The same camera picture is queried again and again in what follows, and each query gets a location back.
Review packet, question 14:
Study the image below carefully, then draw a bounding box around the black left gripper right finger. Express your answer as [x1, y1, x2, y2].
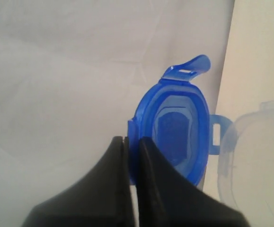
[136, 137, 249, 227]

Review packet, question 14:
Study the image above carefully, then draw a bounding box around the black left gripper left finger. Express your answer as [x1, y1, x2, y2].
[24, 136, 133, 227]

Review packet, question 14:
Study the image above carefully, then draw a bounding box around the blue clip-lock lid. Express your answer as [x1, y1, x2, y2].
[127, 55, 232, 185]

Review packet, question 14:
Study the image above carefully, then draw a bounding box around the clear plastic tall container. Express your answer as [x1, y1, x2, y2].
[217, 100, 274, 227]

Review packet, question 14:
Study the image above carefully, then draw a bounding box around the white backdrop curtain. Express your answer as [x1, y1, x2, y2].
[0, 0, 234, 227]

